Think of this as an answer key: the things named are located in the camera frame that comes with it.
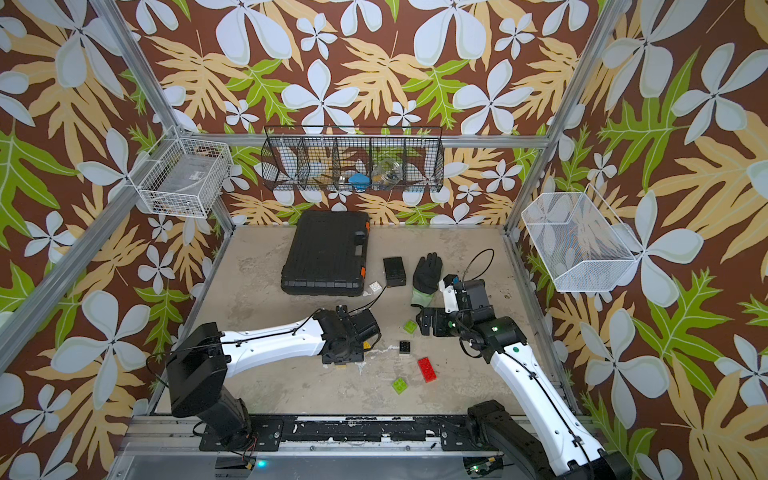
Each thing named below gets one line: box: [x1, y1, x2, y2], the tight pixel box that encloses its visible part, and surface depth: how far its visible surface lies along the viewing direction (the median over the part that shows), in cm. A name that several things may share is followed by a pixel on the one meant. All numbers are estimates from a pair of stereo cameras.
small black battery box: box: [383, 256, 407, 288], surface depth 103 cm
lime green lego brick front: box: [392, 377, 409, 395], surface depth 82 cm
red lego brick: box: [418, 357, 437, 383], surface depth 85 cm
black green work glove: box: [410, 252, 443, 308], surface depth 104 cm
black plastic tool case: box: [281, 211, 371, 297], surface depth 102 cm
